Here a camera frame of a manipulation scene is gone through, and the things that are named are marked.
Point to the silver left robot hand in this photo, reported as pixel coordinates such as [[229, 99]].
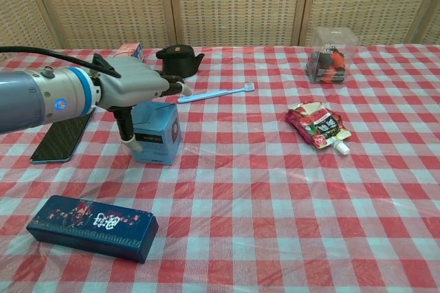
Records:
[[134, 79]]

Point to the light blue small box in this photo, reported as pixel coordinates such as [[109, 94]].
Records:
[[158, 135]]

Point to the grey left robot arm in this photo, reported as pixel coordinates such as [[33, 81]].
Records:
[[34, 97]]

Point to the blue cookie package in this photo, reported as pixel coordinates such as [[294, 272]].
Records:
[[132, 50]]

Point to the dark blue long box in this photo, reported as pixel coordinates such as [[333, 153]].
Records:
[[93, 227]]

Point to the black teapot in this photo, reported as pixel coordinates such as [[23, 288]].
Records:
[[178, 62]]

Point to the light blue toothbrush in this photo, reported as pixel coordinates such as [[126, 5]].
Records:
[[213, 94]]

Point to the black smartphone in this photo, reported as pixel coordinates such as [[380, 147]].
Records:
[[58, 138]]

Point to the red white checked tablecloth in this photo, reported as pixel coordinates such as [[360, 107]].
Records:
[[240, 186]]

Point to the red drink pouch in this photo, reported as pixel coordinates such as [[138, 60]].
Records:
[[316, 124]]

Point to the clear plastic snack bag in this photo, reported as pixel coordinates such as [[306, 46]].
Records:
[[328, 62]]

